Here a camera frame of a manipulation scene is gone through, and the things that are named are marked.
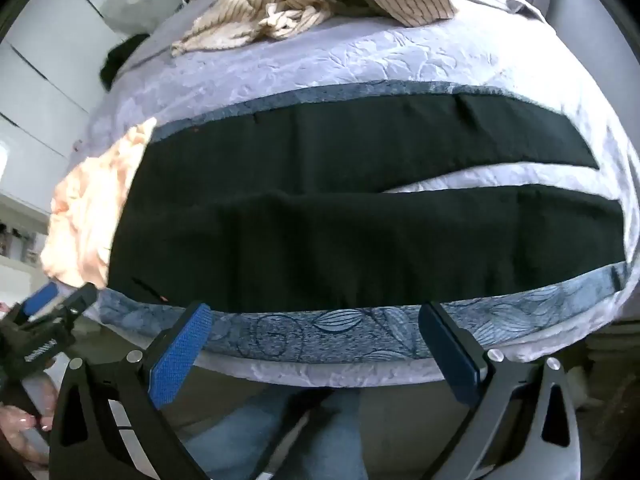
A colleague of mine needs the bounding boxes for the white wardrobe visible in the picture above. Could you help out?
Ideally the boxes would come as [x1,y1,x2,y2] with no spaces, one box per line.
[0,0,166,201]

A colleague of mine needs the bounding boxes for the person's blue jeans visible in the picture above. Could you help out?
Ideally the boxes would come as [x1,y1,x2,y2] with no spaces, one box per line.
[184,386,372,480]

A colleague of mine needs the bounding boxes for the lavender embossed bedspread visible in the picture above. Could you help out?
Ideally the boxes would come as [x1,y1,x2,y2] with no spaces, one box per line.
[67,0,640,388]

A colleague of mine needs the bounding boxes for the white shelf with small items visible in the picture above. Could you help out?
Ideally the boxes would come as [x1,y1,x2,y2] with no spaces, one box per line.
[0,194,52,273]

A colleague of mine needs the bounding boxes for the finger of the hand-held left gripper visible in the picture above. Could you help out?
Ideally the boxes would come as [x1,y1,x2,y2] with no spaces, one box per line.
[47,282,99,333]
[9,281,60,322]

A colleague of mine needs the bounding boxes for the black bag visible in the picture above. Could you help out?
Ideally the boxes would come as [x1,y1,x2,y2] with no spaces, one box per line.
[99,34,151,92]

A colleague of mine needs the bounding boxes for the grey upholstered panel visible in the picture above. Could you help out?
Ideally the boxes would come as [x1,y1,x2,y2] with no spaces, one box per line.
[545,0,623,88]

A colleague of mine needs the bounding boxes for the crumpled beige striped garment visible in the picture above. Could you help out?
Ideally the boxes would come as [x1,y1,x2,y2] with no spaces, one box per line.
[171,0,362,57]

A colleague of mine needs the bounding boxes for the person's left hand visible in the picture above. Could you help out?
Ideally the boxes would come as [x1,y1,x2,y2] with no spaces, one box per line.
[0,370,58,466]

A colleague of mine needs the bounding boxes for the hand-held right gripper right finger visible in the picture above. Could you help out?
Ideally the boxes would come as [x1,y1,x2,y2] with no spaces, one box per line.
[418,301,585,480]

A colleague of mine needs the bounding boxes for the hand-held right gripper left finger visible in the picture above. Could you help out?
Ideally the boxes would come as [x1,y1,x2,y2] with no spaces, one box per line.
[48,301,213,480]

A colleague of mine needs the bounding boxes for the peach cloth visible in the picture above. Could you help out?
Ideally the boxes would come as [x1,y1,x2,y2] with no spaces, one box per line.
[40,117,158,290]

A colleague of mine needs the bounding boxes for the black pants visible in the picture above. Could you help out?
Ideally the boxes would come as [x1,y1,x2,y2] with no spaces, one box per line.
[109,91,628,313]

